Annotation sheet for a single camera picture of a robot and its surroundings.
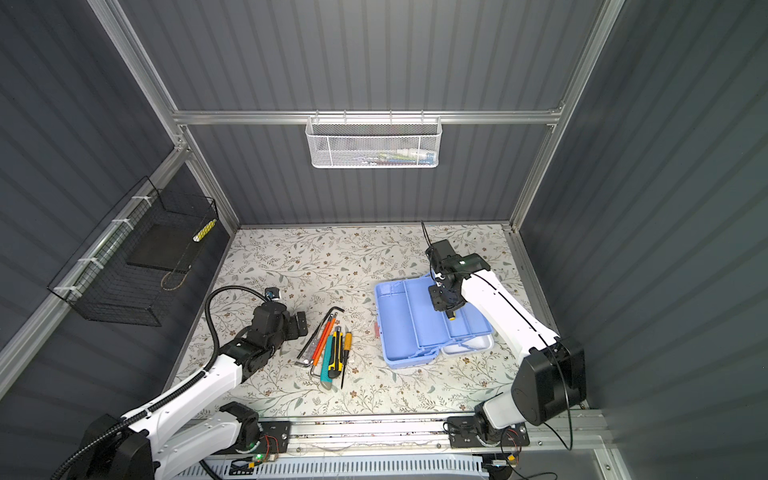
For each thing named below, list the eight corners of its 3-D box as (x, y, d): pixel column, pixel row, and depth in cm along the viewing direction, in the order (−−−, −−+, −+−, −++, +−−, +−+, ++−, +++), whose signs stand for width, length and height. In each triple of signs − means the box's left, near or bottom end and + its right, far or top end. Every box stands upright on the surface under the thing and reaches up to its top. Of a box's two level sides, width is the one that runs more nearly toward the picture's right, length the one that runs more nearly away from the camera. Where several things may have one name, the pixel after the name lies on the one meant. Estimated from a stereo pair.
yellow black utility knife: (328, 378, 85) (327, 375, 83) (335, 329, 94) (334, 325, 93) (342, 378, 85) (341, 375, 83) (347, 329, 94) (346, 325, 93)
